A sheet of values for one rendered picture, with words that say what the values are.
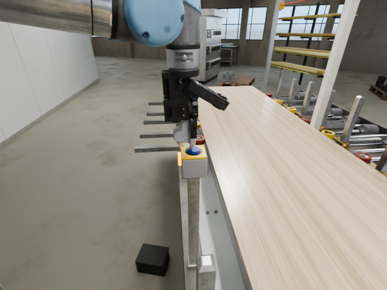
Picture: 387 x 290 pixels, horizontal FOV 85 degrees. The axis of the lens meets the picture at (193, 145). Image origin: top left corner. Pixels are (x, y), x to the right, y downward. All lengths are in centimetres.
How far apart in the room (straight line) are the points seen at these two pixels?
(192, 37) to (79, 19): 23
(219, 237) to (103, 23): 101
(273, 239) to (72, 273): 150
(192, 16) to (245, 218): 67
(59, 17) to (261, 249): 75
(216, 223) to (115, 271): 93
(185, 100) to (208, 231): 80
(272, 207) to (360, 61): 1082
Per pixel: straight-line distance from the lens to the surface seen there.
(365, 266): 89
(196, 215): 72
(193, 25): 48
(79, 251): 205
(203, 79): 684
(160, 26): 30
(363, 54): 1153
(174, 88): 50
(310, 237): 88
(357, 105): 166
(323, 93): 168
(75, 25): 32
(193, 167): 58
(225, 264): 107
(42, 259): 214
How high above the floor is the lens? 152
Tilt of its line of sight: 29 degrees down
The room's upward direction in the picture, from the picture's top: straight up
